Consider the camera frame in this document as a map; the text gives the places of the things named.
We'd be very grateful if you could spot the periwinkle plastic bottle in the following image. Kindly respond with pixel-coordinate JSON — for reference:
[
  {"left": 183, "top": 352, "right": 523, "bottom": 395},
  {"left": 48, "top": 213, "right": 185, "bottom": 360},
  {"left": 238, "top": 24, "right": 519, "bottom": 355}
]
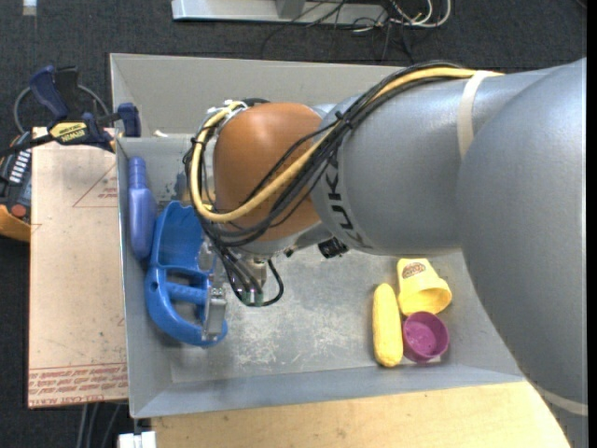
[{"left": 127, "top": 156, "right": 159, "bottom": 261}]

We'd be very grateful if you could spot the yellow plastic cup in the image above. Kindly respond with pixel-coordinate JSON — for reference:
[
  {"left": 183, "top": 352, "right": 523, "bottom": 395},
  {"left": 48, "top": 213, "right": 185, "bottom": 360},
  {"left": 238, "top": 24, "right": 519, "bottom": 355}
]
[{"left": 396, "top": 257, "right": 453, "bottom": 317}]

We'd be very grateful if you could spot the grey metal bin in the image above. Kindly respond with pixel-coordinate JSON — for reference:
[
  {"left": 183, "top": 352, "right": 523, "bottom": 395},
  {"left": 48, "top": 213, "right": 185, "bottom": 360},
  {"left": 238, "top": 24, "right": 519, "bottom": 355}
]
[{"left": 109, "top": 52, "right": 537, "bottom": 420}]

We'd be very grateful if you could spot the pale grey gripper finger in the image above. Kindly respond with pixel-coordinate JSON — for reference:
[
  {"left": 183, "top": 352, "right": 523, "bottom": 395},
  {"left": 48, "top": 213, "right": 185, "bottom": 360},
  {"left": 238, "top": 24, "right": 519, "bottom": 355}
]
[{"left": 203, "top": 287, "right": 229, "bottom": 343}]

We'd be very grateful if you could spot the brown cardboard board red print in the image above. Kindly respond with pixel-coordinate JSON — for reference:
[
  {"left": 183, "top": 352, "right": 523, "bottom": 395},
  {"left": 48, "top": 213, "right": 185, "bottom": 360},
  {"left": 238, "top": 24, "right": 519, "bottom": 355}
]
[{"left": 27, "top": 127, "right": 130, "bottom": 409}]

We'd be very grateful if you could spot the yellow toy corn cob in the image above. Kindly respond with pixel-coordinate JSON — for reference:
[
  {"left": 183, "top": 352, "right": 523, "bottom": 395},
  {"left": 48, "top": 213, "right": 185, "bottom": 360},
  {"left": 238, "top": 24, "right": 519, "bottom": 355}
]
[{"left": 371, "top": 282, "right": 405, "bottom": 369}]

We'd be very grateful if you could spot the purple plastic cup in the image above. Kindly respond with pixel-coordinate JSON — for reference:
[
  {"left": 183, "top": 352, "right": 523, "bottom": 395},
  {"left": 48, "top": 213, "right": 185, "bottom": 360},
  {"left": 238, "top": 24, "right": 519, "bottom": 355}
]
[{"left": 401, "top": 311, "right": 451, "bottom": 364}]

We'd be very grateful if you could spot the blue plastic scoop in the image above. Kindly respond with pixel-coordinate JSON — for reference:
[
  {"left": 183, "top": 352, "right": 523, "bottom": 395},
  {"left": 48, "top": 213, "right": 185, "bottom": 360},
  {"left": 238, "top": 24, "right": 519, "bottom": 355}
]
[{"left": 143, "top": 200, "right": 229, "bottom": 347}]

